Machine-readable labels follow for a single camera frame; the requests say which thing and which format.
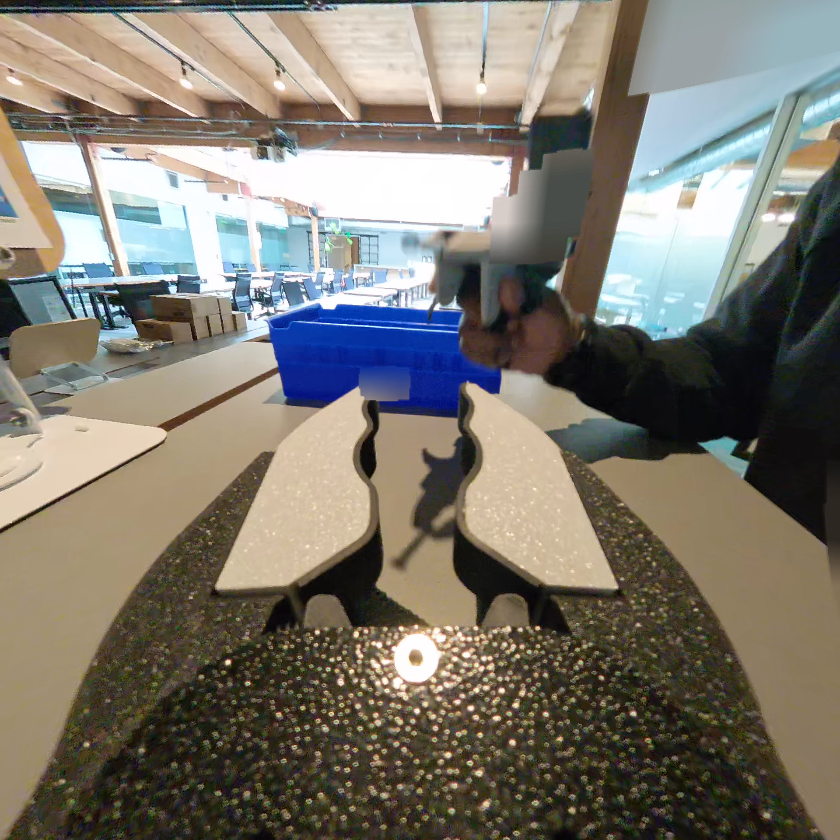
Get clear acrylic stand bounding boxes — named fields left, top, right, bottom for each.
left=0, top=357, right=46, bottom=492

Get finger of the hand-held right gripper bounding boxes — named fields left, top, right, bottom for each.
left=402, top=231, right=494, bottom=263
left=434, top=259, right=463, bottom=308

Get printed instruction sheet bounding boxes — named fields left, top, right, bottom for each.
left=0, top=157, right=53, bottom=250

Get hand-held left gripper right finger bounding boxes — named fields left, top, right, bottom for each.
left=453, top=382, right=620, bottom=629

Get clear acrylic tray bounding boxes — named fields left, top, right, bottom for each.
left=41, top=362, right=110, bottom=395

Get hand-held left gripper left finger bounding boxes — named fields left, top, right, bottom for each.
left=214, top=386, right=385, bottom=629

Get framed sign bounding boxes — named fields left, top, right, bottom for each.
left=7, top=276, right=78, bottom=326

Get blue plastic bin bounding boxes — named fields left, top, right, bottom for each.
left=269, top=318, right=503, bottom=416
left=268, top=304, right=467, bottom=329

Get white stand base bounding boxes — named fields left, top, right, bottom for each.
left=0, top=415, right=168, bottom=532

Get row of black office chairs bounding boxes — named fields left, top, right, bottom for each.
left=66, top=261, right=434, bottom=329

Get stack of cardboard boxes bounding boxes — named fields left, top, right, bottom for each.
left=134, top=293, right=249, bottom=343

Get person's right hand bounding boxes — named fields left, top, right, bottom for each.
left=458, top=289, right=588, bottom=376

